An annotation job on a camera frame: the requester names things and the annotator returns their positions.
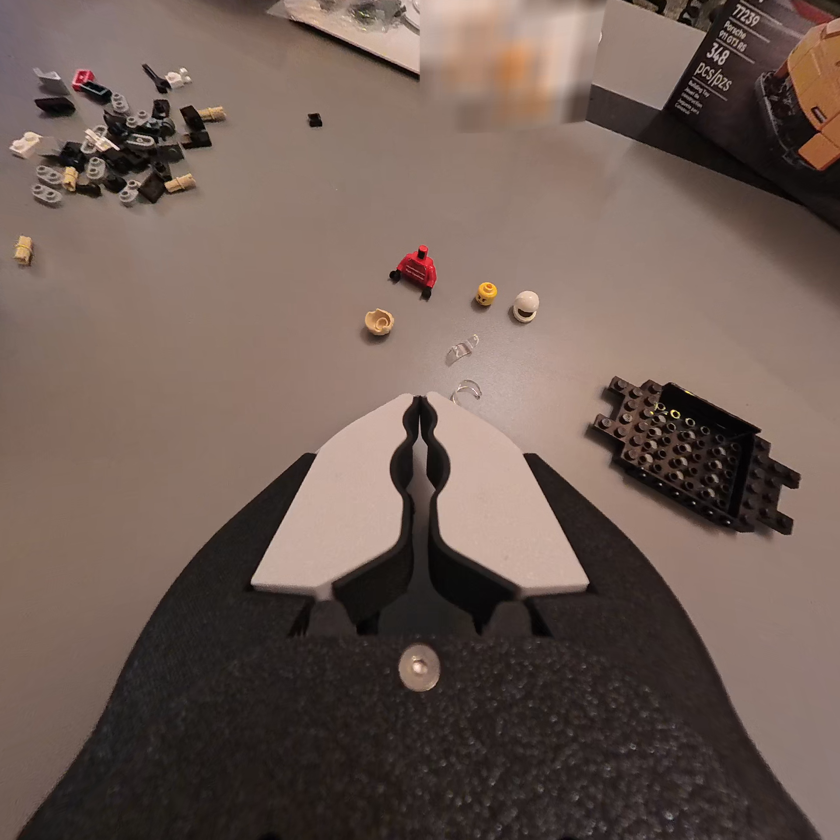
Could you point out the white toy helmet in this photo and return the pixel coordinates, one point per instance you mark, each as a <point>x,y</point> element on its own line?
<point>526,306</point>

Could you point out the tan toy hair piece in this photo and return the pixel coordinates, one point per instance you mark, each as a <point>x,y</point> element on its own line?
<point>379,321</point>

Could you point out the clear bag of small parts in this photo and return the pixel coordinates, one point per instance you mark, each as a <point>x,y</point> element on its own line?
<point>367,12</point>

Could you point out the clear curved toy piece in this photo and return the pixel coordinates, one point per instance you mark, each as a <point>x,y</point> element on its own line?
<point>461,349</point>
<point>466,390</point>

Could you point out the pile of small toy bricks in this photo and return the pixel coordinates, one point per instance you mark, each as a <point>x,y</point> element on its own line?
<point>124,144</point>

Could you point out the white and wood book stand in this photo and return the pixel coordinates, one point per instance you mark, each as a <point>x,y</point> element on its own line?
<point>394,49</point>

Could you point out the black toy car box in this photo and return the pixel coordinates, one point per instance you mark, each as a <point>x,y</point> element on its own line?
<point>754,85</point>

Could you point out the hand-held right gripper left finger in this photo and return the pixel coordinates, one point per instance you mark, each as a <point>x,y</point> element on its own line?
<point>328,518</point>

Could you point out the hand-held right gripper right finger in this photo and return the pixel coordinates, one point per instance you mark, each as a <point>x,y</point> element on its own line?
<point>505,518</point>

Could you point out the red toy figure torso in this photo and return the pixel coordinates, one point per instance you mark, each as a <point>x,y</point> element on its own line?
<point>417,269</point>

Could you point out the black studded toy plate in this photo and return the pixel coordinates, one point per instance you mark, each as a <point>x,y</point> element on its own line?
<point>689,453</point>

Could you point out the yellow round toy piece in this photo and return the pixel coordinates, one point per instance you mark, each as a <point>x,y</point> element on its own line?
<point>485,293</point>

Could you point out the grey desk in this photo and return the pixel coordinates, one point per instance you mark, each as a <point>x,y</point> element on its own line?
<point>197,394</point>

